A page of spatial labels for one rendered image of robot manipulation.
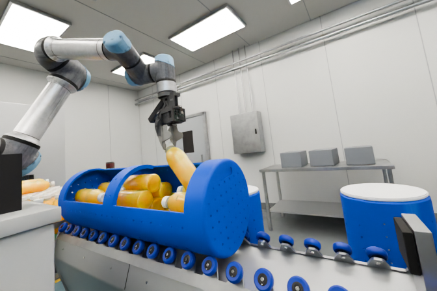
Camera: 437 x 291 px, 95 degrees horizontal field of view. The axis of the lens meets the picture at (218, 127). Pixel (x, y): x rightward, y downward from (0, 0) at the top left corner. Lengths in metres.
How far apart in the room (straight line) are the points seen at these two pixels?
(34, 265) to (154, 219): 0.31
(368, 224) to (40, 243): 1.04
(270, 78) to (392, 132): 2.10
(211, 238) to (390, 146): 3.48
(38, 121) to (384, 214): 1.32
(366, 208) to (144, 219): 0.78
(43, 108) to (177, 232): 0.73
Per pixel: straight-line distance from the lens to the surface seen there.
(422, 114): 3.91
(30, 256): 0.79
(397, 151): 3.86
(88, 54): 0.88
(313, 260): 0.73
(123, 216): 0.80
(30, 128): 1.04
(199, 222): 0.56
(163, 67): 0.81
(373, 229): 0.98
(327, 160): 3.10
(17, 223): 0.75
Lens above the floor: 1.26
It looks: 7 degrees up
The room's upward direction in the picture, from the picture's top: 6 degrees counter-clockwise
